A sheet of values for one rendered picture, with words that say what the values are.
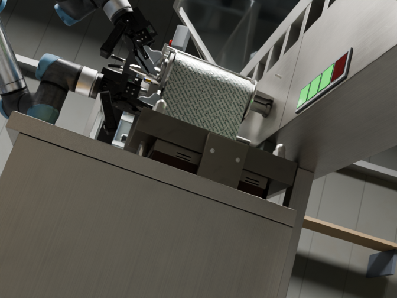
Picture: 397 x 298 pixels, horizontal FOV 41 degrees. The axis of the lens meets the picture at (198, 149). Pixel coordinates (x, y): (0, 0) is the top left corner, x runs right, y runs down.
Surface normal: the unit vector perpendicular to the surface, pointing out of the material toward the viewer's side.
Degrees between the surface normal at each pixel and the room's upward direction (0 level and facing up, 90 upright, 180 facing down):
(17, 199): 90
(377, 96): 180
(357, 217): 90
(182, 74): 90
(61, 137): 90
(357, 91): 180
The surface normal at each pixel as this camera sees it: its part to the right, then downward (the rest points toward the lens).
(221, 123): 0.24, -0.24
